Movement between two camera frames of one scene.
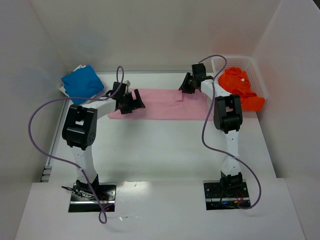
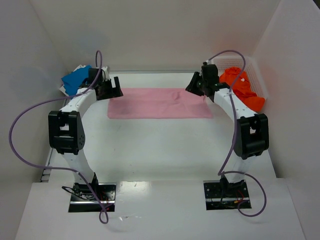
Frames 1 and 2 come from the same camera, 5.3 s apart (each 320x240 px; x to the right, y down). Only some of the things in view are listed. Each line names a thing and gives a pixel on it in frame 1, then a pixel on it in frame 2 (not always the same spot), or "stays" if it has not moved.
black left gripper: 130,103 to 107,89
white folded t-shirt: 62,89 stays
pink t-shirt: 167,104 stays
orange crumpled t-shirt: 235,81 stays
